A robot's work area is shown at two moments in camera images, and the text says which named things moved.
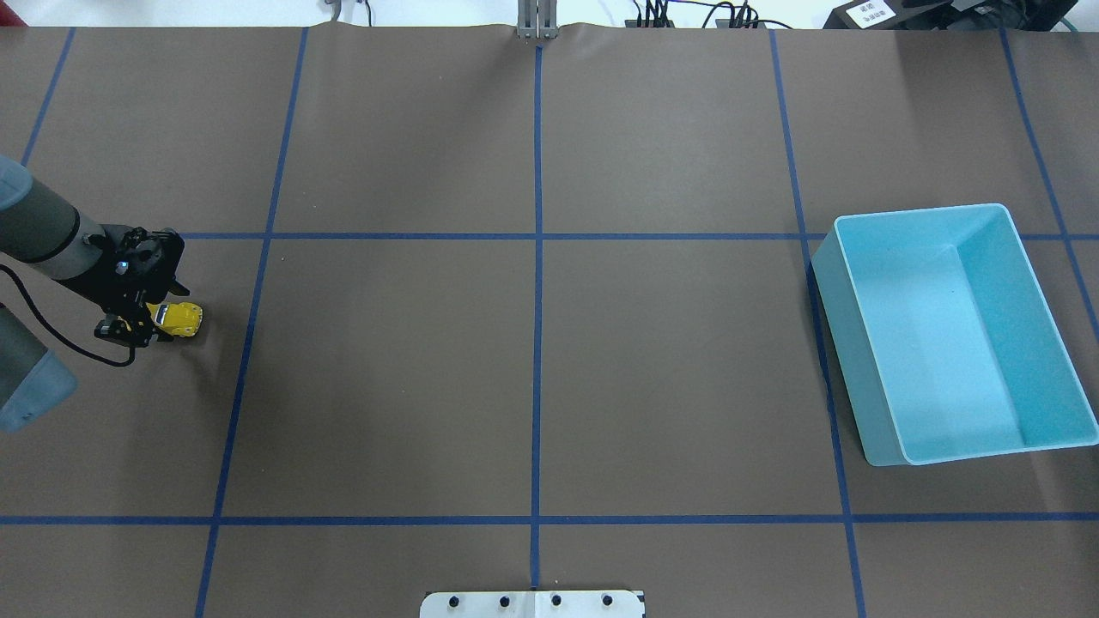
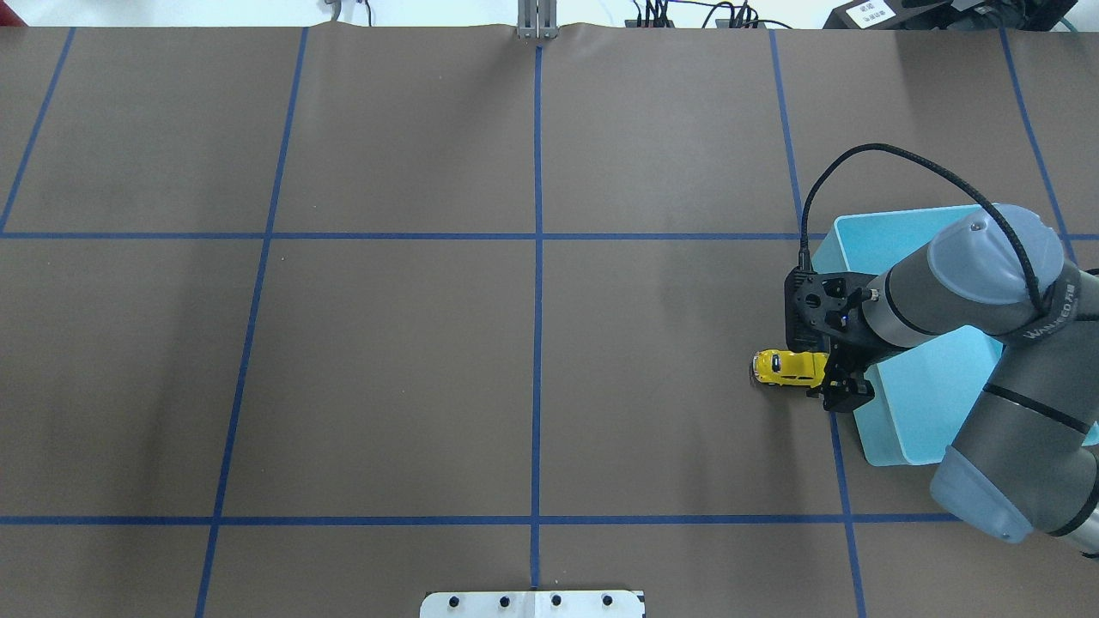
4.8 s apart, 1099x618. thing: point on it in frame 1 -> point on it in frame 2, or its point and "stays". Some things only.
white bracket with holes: (534, 603) stays
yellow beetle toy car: (177, 318) -> (787, 367)
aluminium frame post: (537, 19) stays
